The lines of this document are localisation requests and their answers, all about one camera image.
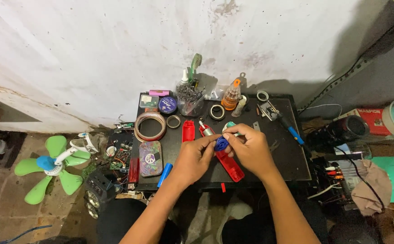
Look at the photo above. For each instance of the person's left hand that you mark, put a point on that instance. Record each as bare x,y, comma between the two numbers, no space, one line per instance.
192,161

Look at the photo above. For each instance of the person's right hand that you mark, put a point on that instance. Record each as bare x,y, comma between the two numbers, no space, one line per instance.
253,152

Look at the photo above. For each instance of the small blue plastic fan blade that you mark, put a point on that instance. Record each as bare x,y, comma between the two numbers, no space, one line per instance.
220,144

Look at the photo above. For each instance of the long red plastic housing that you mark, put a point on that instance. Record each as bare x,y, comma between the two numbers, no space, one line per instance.
231,166

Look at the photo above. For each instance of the small metal plate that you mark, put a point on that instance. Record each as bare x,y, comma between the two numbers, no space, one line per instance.
256,126

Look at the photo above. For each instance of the short red plastic cover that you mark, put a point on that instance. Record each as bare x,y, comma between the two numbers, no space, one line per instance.
188,131

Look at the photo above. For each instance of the blue cylindrical battery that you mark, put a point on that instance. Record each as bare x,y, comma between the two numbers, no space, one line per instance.
164,175

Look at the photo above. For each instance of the small silver motor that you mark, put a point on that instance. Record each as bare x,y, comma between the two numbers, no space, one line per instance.
205,129

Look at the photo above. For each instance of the teal and white plastic part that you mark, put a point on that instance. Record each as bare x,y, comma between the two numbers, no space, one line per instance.
228,125

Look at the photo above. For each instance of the colourful patterned tin case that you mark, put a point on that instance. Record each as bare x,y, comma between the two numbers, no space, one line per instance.
151,159

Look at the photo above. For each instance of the small red plastic piece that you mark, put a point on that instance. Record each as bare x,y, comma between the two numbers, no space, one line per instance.
223,187

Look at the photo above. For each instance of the metal soldering iron stand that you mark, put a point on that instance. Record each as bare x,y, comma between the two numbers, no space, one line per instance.
267,111

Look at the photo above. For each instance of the small white squeeze bottle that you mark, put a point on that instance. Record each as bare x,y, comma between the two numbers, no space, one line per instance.
239,106

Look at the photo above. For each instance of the cream masking tape roll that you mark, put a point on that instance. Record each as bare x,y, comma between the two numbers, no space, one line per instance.
211,113

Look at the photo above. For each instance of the red translucent flat case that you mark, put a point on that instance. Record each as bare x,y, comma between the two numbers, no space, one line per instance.
133,171

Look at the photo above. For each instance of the clear cup with steel wool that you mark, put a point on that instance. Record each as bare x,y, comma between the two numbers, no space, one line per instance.
189,101

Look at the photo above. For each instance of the orange screwdriver bit bottle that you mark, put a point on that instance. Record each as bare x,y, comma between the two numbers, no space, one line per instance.
231,96

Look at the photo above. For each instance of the round blue tin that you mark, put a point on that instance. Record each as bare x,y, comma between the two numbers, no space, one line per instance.
167,105

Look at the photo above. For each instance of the clear plastic bag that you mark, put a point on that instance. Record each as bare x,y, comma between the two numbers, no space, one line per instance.
218,92

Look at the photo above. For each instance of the small clear plastic box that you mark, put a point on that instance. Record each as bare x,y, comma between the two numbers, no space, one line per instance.
148,101

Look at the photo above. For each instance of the pink flat box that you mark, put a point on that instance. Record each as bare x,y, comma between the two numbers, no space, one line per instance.
159,93

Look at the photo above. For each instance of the small green circuit board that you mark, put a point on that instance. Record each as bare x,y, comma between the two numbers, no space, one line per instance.
124,126

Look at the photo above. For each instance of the white glue bottle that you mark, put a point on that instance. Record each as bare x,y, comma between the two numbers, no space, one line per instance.
184,77

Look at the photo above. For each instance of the amplifier with coloured plugs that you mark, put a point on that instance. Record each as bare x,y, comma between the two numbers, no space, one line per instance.
337,179

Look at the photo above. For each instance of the person's black trousers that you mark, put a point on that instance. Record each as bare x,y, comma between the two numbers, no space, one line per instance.
119,220

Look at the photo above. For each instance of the green toothbrush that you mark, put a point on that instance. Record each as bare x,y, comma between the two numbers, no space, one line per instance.
195,64

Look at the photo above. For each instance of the black portable speaker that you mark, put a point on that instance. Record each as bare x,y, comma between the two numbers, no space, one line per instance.
98,193

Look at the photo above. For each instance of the black cylindrical speaker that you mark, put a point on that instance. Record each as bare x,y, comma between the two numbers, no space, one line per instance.
349,128

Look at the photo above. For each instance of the brown cloth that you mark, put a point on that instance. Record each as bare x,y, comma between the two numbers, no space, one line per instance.
370,189

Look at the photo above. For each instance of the perforated metal angle bar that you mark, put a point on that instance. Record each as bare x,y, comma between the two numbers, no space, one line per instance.
349,73

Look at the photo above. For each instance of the red cardboard carton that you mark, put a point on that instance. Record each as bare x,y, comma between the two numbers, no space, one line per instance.
375,120

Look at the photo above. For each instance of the green and white fan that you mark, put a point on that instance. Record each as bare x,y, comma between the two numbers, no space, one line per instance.
56,162

